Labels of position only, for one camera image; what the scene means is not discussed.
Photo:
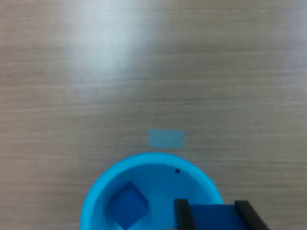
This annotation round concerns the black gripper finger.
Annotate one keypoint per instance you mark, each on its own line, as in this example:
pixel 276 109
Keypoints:
pixel 184 215
pixel 251 216

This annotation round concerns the blue cube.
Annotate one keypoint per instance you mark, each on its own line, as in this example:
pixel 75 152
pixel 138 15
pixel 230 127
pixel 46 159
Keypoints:
pixel 213 218
pixel 128 206

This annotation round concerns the blue plastic cup bin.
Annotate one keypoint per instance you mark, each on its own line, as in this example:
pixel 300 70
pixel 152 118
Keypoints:
pixel 148 170

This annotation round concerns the small blue tape piece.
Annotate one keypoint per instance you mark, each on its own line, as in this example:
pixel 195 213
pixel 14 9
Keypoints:
pixel 166 139

